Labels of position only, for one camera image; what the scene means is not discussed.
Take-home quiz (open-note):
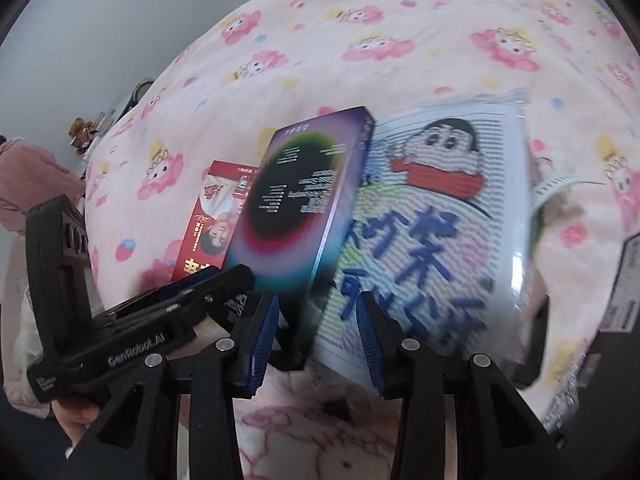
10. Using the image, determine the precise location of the pink cartoon printed blanket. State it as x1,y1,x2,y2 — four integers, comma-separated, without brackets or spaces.
82,0,640,441

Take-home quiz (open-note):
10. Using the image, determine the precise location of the small brown teddy toy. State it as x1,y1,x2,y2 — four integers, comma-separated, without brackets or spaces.
68,117,98,153

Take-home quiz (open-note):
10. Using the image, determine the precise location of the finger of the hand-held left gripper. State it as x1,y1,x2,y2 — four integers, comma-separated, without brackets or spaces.
107,264,254,333
92,266,221,318

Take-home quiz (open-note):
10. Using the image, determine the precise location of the person's left hand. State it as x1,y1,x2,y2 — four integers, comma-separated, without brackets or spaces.
52,395,108,456

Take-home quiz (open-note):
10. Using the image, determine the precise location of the red packet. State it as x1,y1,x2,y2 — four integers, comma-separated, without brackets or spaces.
171,160,258,286

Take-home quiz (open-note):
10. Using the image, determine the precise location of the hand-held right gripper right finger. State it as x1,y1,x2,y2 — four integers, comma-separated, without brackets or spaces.
356,291,583,480

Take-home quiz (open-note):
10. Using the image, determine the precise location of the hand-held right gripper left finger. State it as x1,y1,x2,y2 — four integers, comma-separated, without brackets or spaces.
57,292,281,480

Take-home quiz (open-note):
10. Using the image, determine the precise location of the cartoon printed clear packet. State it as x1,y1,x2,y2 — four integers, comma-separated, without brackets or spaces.
310,87,543,391

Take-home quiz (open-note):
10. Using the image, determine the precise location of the purple and black box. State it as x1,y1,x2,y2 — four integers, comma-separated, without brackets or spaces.
222,106,377,373

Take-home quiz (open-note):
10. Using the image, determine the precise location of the pink fluffy garment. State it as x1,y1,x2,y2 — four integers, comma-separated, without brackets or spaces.
0,135,86,233

